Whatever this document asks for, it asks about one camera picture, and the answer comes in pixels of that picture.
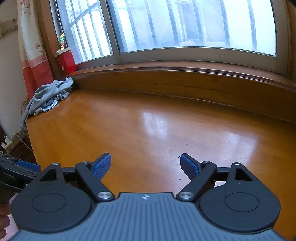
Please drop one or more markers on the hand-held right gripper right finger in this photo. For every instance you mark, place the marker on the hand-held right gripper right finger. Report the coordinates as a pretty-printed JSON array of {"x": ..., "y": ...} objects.
[{"x": 188, "y": 166}]

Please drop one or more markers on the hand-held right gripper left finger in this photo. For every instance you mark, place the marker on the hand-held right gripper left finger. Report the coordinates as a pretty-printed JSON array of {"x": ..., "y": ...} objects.
[{"x": 103, "y": 166}]

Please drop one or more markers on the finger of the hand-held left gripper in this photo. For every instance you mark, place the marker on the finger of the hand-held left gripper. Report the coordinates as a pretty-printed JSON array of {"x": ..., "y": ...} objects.
[{"x": 27, "y": 166}]

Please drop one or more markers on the grey sweatpants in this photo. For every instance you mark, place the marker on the grey sweatpants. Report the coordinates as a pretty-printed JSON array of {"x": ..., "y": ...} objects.
[{"x": 46, "y": 92}]

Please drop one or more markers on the person's left hand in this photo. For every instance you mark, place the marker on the person's left hand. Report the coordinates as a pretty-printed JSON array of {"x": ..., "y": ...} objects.
[{"x": 4, "y": 223}]

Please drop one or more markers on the white power strip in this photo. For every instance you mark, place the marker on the white power strip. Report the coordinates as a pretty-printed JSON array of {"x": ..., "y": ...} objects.
[{"x": 7, "y": 143}]

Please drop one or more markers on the light blue denim garment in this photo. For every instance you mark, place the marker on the light blue denim garment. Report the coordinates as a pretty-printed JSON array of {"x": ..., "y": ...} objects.
[{"x": 47, "y": 107}]

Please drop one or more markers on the wooden window sill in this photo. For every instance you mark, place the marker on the wooden window sill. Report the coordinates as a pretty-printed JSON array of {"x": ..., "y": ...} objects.
[{"x": 185, "y": 78}]

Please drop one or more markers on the red bag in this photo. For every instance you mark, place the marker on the red bag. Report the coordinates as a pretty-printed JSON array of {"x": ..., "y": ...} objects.
[{"x": 34, "y": 58}]

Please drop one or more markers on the red box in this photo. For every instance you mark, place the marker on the red box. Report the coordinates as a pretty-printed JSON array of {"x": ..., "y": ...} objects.
[{"x": 67, "y": 61}]

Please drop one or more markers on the green orange packet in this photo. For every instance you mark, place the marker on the green orange packet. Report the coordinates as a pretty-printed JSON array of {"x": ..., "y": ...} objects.
[{"x": 62, "y": 41}]

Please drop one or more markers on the window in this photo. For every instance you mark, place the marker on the window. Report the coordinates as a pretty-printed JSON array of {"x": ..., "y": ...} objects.
[{"x": 185, "y": 23}]

